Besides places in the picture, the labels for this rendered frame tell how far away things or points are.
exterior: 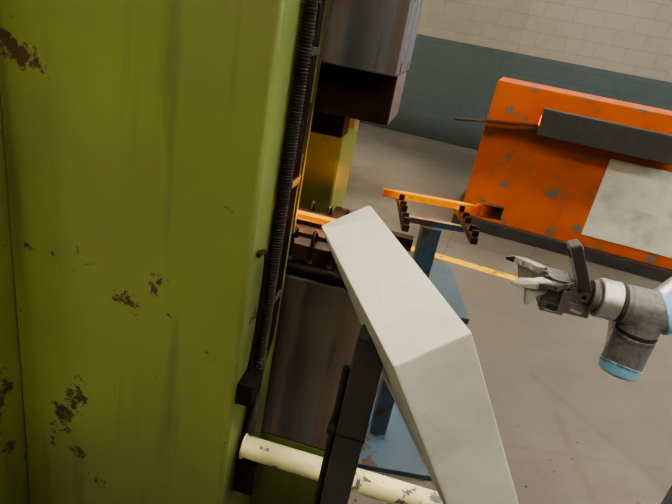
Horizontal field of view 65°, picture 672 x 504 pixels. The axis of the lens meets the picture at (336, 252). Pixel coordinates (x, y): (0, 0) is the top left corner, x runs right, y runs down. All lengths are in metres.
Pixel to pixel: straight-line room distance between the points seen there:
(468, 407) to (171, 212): 0.54
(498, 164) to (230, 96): 4.02
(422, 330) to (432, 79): 8.33
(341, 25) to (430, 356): 0.68
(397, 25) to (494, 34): 7.71
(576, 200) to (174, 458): 4.10
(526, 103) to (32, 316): 4.07
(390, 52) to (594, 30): 7.78
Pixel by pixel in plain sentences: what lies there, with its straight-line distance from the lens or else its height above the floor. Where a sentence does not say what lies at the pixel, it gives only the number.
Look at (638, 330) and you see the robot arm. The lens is 1.35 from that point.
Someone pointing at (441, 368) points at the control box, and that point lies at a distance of 0.52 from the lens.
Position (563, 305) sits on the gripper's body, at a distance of 1.29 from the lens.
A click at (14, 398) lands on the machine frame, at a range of 1.25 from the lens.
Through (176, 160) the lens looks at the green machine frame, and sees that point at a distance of 0.85.
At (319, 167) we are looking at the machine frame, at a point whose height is 1.07.
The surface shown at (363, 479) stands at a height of 0.64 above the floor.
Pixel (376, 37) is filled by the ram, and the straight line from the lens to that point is 1.01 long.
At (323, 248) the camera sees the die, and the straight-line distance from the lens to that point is 1.16.
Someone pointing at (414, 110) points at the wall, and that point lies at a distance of 8.86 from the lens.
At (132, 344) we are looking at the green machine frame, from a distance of 1.03.
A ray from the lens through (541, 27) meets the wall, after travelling 8.69.
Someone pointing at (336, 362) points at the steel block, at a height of 0.73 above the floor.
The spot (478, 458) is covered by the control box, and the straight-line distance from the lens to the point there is 0.62.
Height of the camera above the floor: 1.43
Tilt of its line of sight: 23 degrees down
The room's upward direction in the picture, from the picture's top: 11 degrees clockwise
